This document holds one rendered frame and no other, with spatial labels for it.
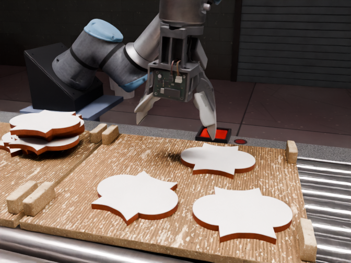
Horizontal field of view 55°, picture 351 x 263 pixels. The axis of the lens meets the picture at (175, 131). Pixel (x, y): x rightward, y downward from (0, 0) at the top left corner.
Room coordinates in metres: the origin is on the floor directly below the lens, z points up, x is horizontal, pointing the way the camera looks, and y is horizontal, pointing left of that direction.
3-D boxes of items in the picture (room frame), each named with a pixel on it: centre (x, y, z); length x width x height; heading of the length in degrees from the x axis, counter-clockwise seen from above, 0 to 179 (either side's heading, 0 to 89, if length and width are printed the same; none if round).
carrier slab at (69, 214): (0.53, -0.01, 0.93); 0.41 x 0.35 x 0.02; 76
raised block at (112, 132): (0.70, 0.15, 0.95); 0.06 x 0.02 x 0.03; 166
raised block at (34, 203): (0.44, 0.21, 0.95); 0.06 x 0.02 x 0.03; 166
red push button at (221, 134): (0.76, -0.09, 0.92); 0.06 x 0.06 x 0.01; 74
